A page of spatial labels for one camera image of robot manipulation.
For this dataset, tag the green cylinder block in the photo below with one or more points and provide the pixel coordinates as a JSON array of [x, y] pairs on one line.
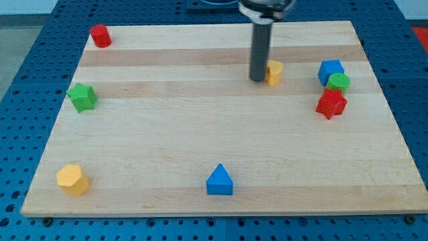
[[338, 81]]

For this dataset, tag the red star block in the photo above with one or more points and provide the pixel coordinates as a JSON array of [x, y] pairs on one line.
[[331, 103]]

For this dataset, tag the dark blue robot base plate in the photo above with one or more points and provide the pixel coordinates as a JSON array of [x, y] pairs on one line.
[[211, 6]]

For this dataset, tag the wooden board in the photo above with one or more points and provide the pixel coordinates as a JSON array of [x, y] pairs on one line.
[[174, 101]]

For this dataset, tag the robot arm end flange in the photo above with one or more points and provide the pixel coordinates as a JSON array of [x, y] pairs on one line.
[[265, 12]]

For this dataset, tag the yellow heart block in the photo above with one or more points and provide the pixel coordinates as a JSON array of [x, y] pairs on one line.
[[274, 72]]

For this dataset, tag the blue cube block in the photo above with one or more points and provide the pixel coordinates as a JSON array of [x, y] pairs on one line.
[[327, 68]]

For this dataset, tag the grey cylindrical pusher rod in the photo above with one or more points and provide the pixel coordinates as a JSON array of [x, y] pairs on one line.
[[260, 48]]

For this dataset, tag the blue triangle block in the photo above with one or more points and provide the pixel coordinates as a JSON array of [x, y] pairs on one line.
[[219, 182]]

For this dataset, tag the green star block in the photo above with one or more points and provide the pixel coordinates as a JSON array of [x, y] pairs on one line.
[[83, 97]]

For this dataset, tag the yellow hexagon block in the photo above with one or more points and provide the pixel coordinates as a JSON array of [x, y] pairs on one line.
[[73, 180]]

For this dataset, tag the red cylinder block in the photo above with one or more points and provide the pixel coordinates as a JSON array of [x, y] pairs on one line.
[[100, 36]]

